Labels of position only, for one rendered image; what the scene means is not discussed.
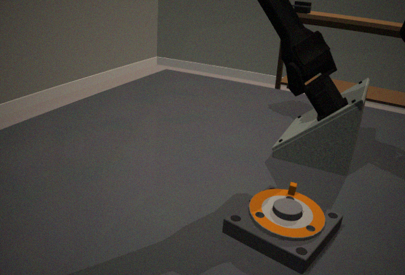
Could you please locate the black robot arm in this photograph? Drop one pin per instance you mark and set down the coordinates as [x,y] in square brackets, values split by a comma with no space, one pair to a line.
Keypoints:
[305,54]

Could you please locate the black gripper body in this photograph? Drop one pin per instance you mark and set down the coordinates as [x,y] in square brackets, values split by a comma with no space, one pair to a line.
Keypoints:
[402,32]

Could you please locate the orange round plate with tab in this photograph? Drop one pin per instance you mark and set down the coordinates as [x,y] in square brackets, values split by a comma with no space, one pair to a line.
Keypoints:
[312,216]

